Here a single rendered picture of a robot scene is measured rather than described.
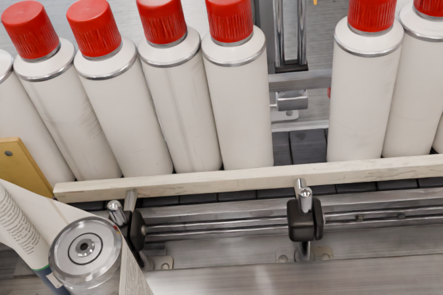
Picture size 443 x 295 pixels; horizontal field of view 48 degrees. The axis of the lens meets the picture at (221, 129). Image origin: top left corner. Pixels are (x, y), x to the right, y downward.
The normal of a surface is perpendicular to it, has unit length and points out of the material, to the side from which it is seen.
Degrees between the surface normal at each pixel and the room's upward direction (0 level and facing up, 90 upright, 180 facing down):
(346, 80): 90
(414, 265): 0
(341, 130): 90
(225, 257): 0
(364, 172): 90
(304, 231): 90
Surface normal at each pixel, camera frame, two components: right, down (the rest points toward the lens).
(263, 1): 0.00, 0.74
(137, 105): 0.75, 0.43
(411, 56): -0.68, 0.60
